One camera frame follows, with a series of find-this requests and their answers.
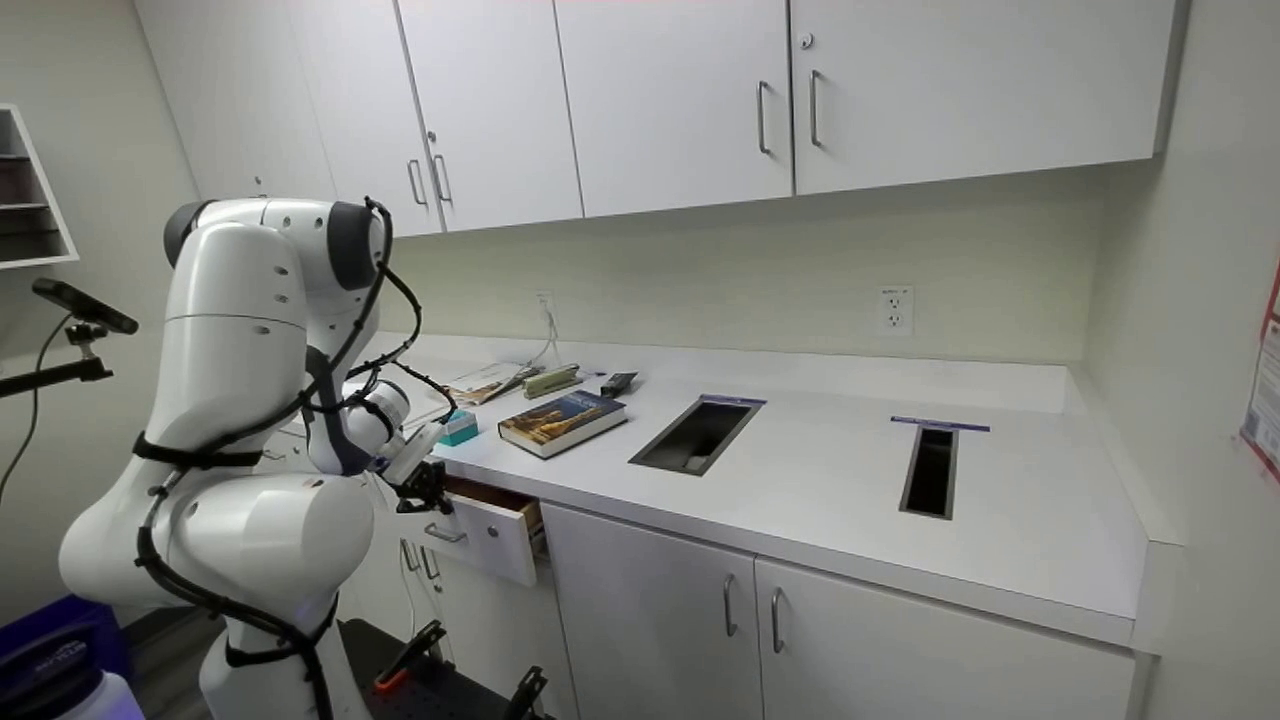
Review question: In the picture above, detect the narrow countertop slot opening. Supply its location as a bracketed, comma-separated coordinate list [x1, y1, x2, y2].
[898, 425, 960, 525]

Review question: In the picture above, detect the black platform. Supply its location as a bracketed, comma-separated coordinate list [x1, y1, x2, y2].
[337, 616, 540, 720]

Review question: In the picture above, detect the white wall outlet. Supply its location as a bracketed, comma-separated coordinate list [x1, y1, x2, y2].
[873, 281, 920, 340]

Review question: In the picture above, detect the widest white upper cabinet door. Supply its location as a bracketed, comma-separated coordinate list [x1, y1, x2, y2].
[783, 0, 1183, 200]

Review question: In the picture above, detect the blue bin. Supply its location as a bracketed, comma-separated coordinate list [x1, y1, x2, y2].
[0, 590, 137, 684]

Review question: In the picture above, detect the flat grey-green item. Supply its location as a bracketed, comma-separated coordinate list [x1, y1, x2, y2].
[520, 360, 587, 405]

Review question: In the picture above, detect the white drawer base cabinet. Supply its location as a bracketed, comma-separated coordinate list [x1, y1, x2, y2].
[332, 511, 581, 720]

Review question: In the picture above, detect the thin white cable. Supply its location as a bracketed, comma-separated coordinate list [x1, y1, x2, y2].
[536, 290, 563, 371]

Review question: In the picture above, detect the wooden drawer with white front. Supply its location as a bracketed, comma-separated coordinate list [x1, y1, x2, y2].
[396, 472, 550, 590]

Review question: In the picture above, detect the black camera on stand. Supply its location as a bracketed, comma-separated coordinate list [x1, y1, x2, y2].
[0, 273, 144, 405]

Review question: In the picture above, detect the red and black clamp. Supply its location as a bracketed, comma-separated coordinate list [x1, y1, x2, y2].
[367, 616, 454, 701]

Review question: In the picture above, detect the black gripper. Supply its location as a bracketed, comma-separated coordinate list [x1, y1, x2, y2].
[392, 455, 455, 518]

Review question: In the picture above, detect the small teal box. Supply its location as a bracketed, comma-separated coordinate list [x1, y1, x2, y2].
[437, 409, 484, 452]

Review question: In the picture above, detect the dark and white container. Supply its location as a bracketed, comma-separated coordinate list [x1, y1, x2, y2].
[0, 627, 149, 720]

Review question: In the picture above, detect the hardcover book with dark cover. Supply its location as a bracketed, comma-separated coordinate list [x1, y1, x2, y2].
[493, 388, 631, 462]

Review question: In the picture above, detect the red-bordered wall poster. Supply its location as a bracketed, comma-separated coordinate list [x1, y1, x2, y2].
[1233, 256, 1280, 486]

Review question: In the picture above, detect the square steel countertop opening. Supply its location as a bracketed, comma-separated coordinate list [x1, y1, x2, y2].
[626, 392, 767, 479]

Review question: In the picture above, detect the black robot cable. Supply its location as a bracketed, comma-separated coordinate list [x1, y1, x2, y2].
[295, 194, 464, 445]

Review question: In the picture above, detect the stack of papers and pens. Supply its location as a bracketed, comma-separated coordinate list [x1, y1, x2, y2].
[444, 360, 554, 410]

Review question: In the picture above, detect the blue strip label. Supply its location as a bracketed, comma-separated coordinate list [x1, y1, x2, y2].
[888, 410, 996, 436]

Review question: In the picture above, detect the white wall shelf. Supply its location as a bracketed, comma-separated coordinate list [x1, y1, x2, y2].
[0, 98, 84, 277]

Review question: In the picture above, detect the white lower cabinet door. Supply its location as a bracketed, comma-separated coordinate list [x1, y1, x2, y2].
[540, 499, 767, 720]
[752, 556, 1145, 720]

